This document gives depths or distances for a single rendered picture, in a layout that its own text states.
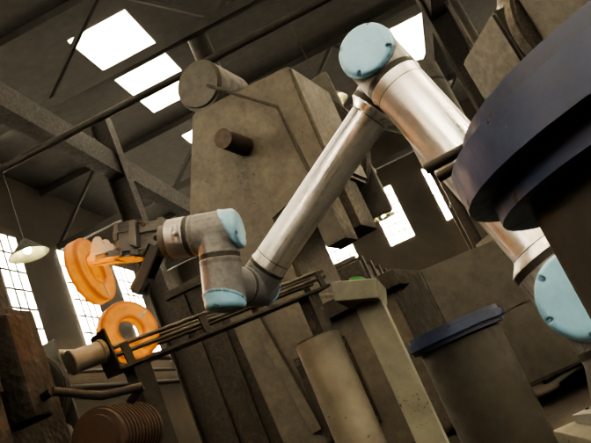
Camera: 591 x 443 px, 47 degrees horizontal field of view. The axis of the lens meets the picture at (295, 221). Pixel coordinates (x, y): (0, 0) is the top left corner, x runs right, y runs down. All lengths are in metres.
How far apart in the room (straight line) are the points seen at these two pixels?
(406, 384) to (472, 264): 1.45
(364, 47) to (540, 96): 1.08
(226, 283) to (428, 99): 0.55
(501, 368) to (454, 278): 1.10
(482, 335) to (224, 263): 0.89
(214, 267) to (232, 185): 2.73
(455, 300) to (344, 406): 1.44
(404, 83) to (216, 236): 0.50
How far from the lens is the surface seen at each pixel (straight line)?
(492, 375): 2.04
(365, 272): 7.85
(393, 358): 1.76
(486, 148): 0.34
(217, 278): 1.44
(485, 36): 4.72
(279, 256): 1.53
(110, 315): 1.75
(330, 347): 1.73
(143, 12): 12.34
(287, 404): 3.99
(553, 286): 1.17
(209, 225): 1.46
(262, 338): 3.99
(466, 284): 3.10
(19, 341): 1.62
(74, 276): 1.55
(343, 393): 1.72
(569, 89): 0.30
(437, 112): 1.30
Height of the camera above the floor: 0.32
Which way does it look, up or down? 16 degrees up
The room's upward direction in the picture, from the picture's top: 24 degrees counter-clockwise
